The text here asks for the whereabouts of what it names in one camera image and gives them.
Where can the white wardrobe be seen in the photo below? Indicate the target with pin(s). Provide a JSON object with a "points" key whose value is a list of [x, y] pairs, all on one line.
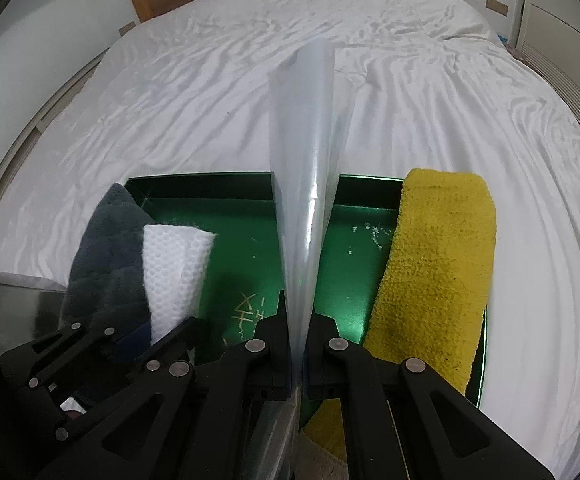
{"points": [[564, 35]]}

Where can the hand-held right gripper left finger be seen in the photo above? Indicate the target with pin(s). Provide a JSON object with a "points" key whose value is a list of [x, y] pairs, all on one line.
{"points": [[275, 330]]}

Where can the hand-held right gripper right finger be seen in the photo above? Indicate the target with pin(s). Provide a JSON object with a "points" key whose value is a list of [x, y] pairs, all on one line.
{"points": [[320, 335]]}

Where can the grey towel with blue edge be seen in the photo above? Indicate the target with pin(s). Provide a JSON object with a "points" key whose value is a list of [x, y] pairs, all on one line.
{"points": [[105, 260]]}

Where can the clear plastic sheet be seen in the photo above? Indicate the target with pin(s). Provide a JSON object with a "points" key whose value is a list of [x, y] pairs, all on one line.
{"points": [[305, 160]]}

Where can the yellow towel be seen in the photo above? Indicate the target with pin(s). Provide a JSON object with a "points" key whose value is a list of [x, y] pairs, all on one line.
{"points": [[434, 260]]}

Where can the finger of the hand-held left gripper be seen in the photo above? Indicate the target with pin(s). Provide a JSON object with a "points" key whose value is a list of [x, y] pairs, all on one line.
{"points": [[80, 340], [165, 347]]}

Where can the bed with white duvet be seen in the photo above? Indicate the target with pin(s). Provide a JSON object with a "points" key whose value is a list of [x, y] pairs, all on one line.
{"points": [[170, 85]]}

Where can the green tray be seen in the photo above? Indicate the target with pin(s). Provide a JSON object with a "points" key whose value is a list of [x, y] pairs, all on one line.
{"points": [[250, 260]]}

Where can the beige wall switch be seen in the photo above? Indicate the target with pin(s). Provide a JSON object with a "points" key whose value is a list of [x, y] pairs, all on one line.
{"points": [[497, 5], [127, 28]]}

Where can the white wipe cloth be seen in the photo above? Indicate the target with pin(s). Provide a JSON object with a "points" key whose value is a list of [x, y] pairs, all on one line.
{"points": [[175, 270]]}

